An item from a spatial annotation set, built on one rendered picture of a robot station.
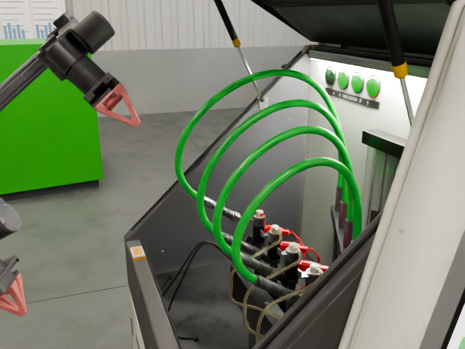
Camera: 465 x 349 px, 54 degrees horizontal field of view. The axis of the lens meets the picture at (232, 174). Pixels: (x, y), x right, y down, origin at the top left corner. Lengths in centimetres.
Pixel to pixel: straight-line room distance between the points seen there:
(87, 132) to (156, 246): 302
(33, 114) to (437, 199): 380
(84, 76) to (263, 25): 715
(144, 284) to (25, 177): 329
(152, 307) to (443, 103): 69
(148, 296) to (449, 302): 66
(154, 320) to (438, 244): 59
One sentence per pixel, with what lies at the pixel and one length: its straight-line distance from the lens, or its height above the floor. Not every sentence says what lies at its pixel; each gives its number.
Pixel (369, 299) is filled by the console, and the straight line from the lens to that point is 69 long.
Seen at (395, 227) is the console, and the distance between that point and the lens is 65.
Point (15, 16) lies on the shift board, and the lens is 731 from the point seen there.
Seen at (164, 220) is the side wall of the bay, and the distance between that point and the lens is 128.
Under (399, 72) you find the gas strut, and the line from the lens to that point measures 67.
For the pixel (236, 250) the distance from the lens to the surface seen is 72.
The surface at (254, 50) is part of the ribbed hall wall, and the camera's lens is 788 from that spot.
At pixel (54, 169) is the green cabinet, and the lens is 431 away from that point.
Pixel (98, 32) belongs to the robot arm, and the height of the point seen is 150.
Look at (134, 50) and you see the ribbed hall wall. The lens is 740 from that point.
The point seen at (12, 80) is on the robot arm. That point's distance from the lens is 135.
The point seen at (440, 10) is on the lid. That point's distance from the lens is 78.
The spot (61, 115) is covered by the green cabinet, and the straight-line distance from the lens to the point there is 420.
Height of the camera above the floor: 153
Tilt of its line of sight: 19 degrees down
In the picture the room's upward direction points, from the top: straight up
